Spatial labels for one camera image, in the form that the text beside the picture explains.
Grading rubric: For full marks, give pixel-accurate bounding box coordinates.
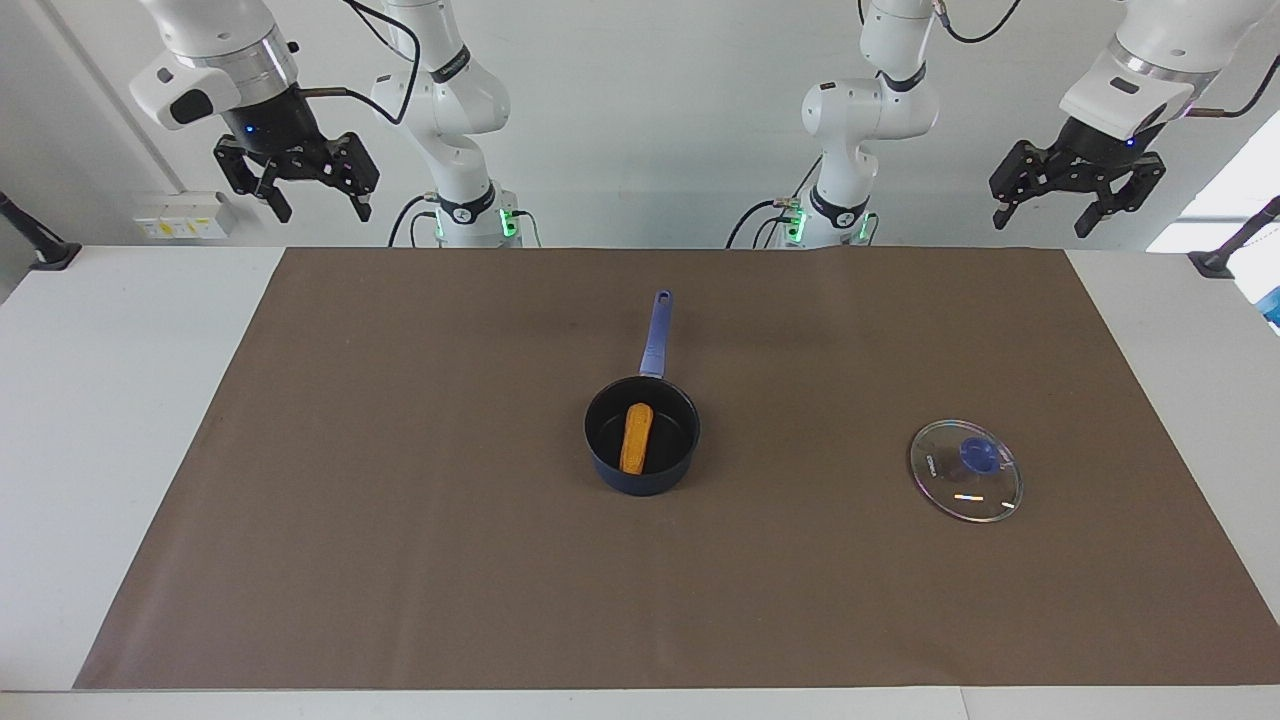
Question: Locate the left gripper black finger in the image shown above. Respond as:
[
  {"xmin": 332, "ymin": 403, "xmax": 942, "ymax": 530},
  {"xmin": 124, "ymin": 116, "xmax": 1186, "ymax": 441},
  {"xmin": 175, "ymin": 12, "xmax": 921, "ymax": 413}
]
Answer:
[
  {"xmin": 990, "ymin": 140, "xmax": 1061, "ymax": 231},
  {"xmin": 1075, "ymin": 155, "xmax": 1166, "ymax": 239}
]

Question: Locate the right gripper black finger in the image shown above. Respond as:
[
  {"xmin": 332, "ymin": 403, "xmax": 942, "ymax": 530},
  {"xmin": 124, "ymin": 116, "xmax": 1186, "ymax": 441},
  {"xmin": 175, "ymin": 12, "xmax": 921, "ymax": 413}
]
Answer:
[
  {"xmin": 215, "ymin": 140, "xmax": 293, "ymax": 224},
  {"xmin": 330, "ymin": 132, "xmax": 381, "ymax": 223}
]

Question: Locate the glass lid with purple knob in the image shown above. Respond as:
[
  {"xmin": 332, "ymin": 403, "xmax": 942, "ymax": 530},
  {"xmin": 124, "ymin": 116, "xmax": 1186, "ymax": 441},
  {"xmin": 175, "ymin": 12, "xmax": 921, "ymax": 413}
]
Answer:
[{"xmin": 909, "ymin": 419, "xmax": 1024, "ymax": 525}]

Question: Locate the yellow toy corn cob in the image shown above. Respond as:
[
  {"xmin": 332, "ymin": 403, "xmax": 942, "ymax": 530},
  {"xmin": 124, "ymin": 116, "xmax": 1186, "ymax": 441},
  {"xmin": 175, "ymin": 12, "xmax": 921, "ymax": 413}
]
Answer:
[{"xmin": 619, "ymin": 403, "xmax": 654, "ymax": 475}]

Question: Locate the brown paper table mat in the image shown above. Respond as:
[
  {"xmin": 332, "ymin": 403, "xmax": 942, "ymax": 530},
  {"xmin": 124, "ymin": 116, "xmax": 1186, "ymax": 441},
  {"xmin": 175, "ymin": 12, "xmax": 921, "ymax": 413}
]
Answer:
[{"xmin": 73, "ymin": 247, "xmax": 1280, "ymax": 691}]

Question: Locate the white wall socket box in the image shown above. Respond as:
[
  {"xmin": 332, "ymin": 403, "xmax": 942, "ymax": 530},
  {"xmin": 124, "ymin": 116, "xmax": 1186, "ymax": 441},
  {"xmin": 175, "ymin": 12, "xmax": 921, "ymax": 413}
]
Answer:
[{"xmin": 133, "ymin": 191, "xmax": 238, "ymax": 242}]

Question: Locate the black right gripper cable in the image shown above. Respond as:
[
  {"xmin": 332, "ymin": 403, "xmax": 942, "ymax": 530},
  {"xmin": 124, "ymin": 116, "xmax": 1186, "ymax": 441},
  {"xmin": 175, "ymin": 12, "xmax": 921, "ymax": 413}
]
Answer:
[{"xmin": 298, "ymin": 0, "xmax": 423, "ymax": 127}]

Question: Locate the black camera stand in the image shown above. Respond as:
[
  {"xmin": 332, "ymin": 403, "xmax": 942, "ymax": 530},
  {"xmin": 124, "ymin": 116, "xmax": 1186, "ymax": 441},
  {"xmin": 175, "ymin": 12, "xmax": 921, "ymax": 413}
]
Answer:
[
  {"xmin": 1188, "ymin": 195, "xmax": 1280, "ymax": 281},
  {"xmin": 0, "ymin": 190, "xmax": 83, "ymax": 273}
]

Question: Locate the dark pot with purple handle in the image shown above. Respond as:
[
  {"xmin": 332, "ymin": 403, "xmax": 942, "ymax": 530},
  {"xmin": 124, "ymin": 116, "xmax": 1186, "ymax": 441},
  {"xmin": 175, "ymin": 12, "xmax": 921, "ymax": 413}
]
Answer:
[{"xmin": 584, "ymin": 290, "xmax": 701, "ymax": 497}]

